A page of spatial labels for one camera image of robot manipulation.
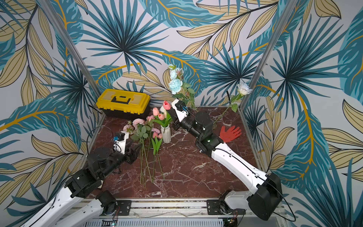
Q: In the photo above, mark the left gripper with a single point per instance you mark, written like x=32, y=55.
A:
x=131, y=156

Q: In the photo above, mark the pink peony spray stem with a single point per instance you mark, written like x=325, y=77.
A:
x=141, y=133

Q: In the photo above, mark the pink tulip stem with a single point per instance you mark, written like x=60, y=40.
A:
x=167, y=105
x=154, y=143
x=160, y=141

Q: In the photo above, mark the pink carnation flower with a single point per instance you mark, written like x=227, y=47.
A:
x=156, y=130

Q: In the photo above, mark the magenta rose stem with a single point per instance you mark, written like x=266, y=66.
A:
x=150, y=118

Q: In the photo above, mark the light pink peony bunch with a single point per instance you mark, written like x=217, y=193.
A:
x=129, y=129

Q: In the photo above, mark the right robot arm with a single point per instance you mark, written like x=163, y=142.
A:
x=264, y=192

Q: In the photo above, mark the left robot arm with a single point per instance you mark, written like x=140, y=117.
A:
x=100, y=164

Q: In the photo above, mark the white ribbed vase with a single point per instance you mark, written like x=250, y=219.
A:
x=166, y=134

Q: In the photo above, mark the tulip bouquet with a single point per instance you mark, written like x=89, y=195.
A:
x=162, y=117

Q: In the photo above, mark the tall pink white flower spray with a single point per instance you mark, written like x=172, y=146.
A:
x=180, y=89

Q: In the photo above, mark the red glove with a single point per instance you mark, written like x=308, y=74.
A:
x=231, y=134

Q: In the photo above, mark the yellow black toolbox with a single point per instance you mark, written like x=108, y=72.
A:
x=124, y=104

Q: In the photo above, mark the white rose stem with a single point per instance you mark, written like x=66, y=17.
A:
x=243, y=89

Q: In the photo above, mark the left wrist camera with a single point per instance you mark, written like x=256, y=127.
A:
x=120, y=141

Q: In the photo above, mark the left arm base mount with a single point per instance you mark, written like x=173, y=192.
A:
x=115, y=208

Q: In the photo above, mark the aluminium front rail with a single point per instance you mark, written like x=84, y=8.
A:
x=170, y=205

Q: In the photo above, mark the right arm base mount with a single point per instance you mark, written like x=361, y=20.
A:
x=219, y=207

